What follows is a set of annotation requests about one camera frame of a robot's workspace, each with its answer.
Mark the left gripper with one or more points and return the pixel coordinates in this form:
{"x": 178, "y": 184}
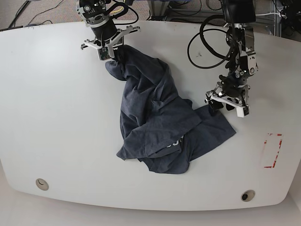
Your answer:
{"x": 230, "y": 92}

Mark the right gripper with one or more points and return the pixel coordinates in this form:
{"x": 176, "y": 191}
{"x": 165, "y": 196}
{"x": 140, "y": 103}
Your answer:
{"x": 108, "y": 38}

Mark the dark blue t-shirt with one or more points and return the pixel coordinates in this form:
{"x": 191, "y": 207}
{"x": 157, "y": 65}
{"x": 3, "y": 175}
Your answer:
{"x": 159, "y": 128}

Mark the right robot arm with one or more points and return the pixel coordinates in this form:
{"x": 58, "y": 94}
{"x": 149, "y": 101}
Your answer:
{"x": 91, "y": 8}

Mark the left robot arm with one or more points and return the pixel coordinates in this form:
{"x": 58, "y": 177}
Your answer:
{"x": 240, "y": 37}

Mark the red tape rectangle marking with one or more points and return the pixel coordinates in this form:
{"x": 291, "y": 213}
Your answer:
{"x": 271, "y": 149}

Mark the right table grommet hole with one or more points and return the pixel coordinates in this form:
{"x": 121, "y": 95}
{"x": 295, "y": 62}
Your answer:
{"x": 248, "y": 195}

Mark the table grommet hole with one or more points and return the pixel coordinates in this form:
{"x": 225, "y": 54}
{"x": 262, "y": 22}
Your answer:
{"x": 248, "y": 195}
{"x": 42, "y": 184}

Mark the left table grommet hole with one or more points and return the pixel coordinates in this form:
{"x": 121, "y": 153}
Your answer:
{"x": 42, "y": 184}

